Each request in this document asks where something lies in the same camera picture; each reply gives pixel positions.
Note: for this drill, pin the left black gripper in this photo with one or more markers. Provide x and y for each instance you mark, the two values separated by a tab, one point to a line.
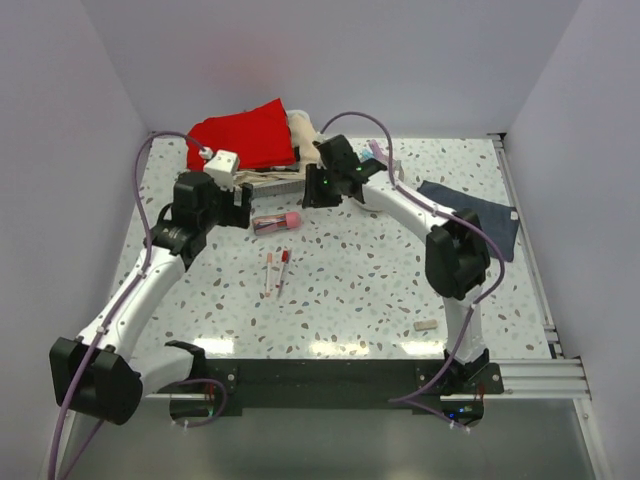
237	216

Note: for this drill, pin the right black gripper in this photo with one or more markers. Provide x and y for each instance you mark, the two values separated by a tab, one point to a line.
313	196

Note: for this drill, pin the pink purple correction tape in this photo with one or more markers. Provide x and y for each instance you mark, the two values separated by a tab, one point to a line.
375	149

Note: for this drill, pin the peach cap white marker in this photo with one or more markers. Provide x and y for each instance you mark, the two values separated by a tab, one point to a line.
268	280

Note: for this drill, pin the red cap white marker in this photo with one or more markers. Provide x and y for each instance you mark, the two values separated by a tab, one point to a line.
286	255

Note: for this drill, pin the beige small eraser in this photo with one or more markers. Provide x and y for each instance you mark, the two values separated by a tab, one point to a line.
425	325

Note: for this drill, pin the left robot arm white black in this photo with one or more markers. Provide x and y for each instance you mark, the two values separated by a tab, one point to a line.
95	373

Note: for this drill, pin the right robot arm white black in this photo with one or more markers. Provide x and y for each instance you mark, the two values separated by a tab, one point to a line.
456	252

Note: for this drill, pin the clear pen case pink cap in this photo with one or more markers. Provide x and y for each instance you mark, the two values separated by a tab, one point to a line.
269	224

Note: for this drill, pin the white round divided organizer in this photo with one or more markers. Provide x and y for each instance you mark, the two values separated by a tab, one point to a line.
398	173

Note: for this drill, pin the red folded cloth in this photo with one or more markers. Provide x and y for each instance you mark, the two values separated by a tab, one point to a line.
260	137

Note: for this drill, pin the beige folded cloth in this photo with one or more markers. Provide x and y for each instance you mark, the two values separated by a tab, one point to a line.
251	176

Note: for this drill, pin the white plastic basket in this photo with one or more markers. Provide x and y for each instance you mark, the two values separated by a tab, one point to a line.
275	186

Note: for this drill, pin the dark blue towel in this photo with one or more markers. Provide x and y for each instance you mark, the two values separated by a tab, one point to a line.
500	222

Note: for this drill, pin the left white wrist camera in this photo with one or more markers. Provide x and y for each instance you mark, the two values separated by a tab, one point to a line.
222	168

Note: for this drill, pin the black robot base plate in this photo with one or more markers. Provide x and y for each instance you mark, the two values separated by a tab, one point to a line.
232	386

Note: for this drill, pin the aluminium frame rail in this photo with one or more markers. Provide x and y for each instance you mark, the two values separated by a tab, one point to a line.
556	378

